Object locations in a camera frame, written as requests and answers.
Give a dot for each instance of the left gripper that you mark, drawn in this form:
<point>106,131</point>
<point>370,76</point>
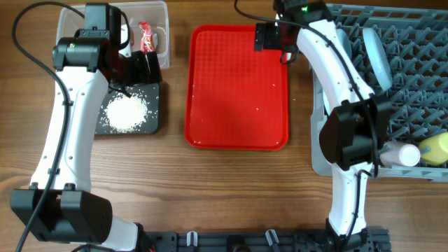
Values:
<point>146,66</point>

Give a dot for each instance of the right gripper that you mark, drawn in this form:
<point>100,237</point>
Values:
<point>267,29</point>

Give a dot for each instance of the red foil wrapper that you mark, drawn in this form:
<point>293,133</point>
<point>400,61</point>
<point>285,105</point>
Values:
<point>147,43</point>

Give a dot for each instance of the white rice pile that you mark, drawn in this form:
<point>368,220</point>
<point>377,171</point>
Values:
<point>126,113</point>

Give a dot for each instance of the light blue plate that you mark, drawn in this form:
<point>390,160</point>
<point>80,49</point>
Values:
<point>377,57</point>

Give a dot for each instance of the pink plastic cup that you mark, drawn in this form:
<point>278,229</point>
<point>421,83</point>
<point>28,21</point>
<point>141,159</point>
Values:
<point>400,154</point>

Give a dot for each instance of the yellow plastic cup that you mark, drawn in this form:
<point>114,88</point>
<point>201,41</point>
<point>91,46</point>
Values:
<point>434,149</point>

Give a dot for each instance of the light blue bowl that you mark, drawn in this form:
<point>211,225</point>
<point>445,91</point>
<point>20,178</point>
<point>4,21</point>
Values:
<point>345,42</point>

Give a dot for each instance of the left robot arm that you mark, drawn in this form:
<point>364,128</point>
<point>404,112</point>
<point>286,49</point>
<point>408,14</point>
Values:
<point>59,206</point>

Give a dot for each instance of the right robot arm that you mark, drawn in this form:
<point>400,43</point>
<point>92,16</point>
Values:
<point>355,129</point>

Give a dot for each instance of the black plastic tray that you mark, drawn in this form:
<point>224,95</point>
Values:
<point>150,122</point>

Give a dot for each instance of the red serving tray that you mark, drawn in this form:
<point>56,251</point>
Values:
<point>237,97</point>

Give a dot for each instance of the clear plastic bin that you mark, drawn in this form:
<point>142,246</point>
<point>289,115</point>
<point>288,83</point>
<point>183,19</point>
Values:
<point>155,13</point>

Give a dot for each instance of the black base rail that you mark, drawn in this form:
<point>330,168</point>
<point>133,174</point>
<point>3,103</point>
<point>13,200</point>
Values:
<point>270,240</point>

